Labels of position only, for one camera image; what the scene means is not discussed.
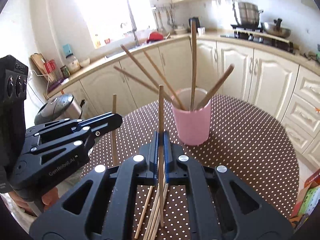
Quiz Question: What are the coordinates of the kitchen faucet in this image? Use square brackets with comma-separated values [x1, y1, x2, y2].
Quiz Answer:
[120, 0, 140, 46]

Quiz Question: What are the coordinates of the left hand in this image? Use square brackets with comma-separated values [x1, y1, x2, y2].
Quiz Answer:
[9, 187, 59, 216]

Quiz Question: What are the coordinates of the silver rice cooker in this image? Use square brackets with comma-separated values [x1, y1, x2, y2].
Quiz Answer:
[34, 94, 82, 125]

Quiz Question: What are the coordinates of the white bowl on counter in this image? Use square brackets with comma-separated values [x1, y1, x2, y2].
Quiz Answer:
[79, 57, 91, 68]

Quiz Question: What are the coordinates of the glass jar on counter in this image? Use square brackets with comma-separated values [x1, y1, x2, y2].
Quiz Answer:
[66, 54, 81, 75]

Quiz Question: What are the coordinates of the pink cylindrical utensil cup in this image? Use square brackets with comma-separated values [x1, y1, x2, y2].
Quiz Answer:
[171, 88, 212, 146]

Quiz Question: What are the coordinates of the brown polka dot tablecloth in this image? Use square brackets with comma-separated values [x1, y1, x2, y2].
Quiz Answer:
[81, 94, 299, 239]

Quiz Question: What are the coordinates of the red cloth by sink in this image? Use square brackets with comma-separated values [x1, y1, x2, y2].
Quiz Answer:
[146, 31, 164, 44]

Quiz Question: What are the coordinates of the colourful cardboard box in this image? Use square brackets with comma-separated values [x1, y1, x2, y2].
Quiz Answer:
[290, 170, 319, 231]

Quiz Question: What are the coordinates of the white cup on counter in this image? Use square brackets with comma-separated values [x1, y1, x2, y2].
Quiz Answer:
[197, 27, 206, 36]

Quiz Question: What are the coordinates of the dark blue electric kettle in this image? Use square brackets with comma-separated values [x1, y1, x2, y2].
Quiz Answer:
[188, 16, 201, 34]

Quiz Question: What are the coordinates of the gas stove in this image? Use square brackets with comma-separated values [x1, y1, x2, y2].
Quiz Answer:
[220, 25, 300, 54]

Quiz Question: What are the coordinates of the large steel stockpot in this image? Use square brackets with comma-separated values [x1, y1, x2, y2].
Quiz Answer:
[233, 0, 264, 29]

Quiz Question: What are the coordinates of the steel wok with handle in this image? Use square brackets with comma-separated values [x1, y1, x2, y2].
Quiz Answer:
[261, 18, 291, 38]

